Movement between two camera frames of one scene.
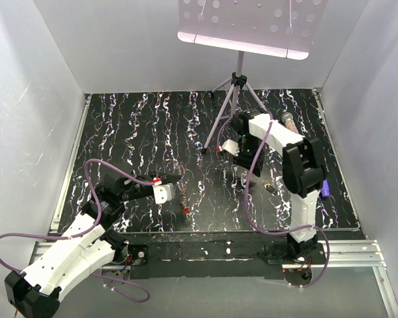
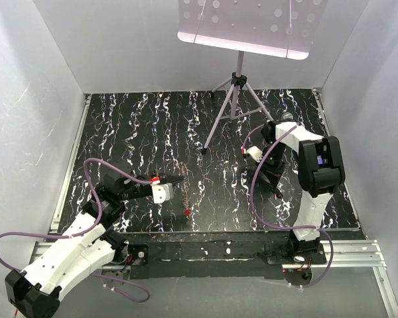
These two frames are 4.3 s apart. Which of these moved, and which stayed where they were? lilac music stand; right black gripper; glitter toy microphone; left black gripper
Moved: right black gripper
Stayed: glitter toy microphone; left black gripper; lilac music stand
